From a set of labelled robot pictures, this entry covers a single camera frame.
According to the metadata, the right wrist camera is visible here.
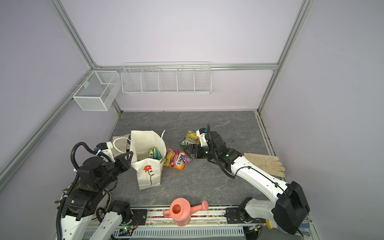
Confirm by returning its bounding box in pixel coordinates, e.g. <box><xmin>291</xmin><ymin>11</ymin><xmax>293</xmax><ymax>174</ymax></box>
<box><xmin>196</xmin><ymin>128</ymin><xmax>208</xmax><ymax>147</ymax></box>

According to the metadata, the green Fox's candy bag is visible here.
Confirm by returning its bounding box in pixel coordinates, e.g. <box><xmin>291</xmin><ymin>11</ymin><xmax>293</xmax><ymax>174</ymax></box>
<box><xmin>180</xmin><ymin>131</ymin><xmax>200</xmax><ymax>148</ymax></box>

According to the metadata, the beige work glove left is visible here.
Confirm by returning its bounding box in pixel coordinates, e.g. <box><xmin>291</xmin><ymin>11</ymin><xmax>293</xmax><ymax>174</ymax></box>
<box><xmin>112</xmin><ymin>134</ymin><xmax>131</xmax><ymax>153</ymax></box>

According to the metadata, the green Fox's spring tea bag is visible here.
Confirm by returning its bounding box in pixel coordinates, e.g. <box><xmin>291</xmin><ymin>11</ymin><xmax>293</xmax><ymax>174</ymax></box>
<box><xmin>148</xmin><ymin>148</ymin><xmax>158</xmax><ymax>160</ymax></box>

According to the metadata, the beige work glove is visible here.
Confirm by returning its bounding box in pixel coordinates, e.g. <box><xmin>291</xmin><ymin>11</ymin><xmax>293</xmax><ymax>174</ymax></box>
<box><xmin>244</xmin><ymin>153</ymin><xmax>286</xmax><ymax>178</ymax></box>
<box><xmin>112</xmin><ymin>134</ymin><xmax>131</xmax><ymax>153</ymax></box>

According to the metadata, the white wire shelf basket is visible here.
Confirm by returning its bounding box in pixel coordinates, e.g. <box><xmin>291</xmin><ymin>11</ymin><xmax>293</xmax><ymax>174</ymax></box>
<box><xmin>121</xmin><ymin>62</ymin><xmax>212</xmax><ymax>95</ymax></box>

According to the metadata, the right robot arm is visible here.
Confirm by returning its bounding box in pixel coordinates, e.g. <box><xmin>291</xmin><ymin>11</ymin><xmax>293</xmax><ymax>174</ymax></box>
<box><xmin>186</xmin><ymin>128</ymin><xmax>310</xmax><ymax>235</ymax></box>

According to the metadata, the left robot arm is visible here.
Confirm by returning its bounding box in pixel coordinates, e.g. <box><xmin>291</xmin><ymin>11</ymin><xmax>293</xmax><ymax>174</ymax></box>
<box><xmin>56</xmin><ymin>142</ymin><xmax>134</xmax><ymax>240</ymax></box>

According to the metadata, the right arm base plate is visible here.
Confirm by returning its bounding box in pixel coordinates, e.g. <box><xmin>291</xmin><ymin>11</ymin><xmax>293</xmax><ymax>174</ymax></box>
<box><xmin>224</xmin><ymin>208</ymin><xmax>266</xmax><ymax>224</ymax></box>

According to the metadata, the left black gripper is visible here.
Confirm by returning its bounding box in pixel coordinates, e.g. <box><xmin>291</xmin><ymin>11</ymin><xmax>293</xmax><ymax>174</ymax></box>
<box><xmin>97</xmin><ymin>150</ymin><xmax>133</xmax><ymax>191</ymax></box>

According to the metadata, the white paper gift bag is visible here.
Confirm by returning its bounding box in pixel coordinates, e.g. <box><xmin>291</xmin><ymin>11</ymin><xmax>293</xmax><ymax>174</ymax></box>
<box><xmin>130</xmin><ymin>131</ymin><xmax>167</xmax><ymax>190</ymax></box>

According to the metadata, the beige work glove right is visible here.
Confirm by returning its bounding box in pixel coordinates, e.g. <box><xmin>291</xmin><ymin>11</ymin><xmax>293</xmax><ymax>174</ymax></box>
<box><xmin>244</xmin><ymin>153</ymin><xmax>286</xmax><ymax>178</ymax></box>

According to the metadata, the teal snack pack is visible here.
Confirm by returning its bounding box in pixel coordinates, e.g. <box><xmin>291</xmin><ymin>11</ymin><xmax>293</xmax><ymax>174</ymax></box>
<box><xmin>156</xmin><ymin>151</ymin><xmax>162</xmax><ymax>161</ymax></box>

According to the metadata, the white blue dotted glove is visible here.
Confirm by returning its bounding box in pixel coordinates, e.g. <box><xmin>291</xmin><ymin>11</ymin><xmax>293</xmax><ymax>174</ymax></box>
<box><xmin>266</xmin><ymin>220</ymin><xmax>311</xmax><ymax>237</ymax></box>

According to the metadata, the white vented rail cover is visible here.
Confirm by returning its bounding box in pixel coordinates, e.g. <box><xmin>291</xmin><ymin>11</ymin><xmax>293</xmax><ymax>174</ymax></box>
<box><xmin>83</xmin><ymin>226</ymin><xmax>246</xmax><ymax>240</ymax></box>

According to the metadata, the white mesh box basket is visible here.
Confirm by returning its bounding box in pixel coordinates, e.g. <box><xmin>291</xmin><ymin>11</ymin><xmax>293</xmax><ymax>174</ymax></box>
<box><xmin>73</xmin><ymin>71</ymin><xmax>122</xmax><ymax>112</ymax></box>

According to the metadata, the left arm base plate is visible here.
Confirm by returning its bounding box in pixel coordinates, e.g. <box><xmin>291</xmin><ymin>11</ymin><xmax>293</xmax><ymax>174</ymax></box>
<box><xmin>129</xmin><ymin>209</ymin><xmax>148</xmax><ymax>226</ymax></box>

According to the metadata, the brown M&M's packet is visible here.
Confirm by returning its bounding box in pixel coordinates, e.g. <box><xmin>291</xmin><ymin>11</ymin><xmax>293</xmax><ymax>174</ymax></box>
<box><xmin>181</xmin><ymin>153</ymin><xmax>193</xmax><ymax>164</ymax></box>

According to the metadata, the pink watering can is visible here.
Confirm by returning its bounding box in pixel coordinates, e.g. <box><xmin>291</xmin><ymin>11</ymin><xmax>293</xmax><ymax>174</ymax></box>
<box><xmin>163</xmin><ymin>198</ymin><xmax>209</xmax><ymax>227</ymax></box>

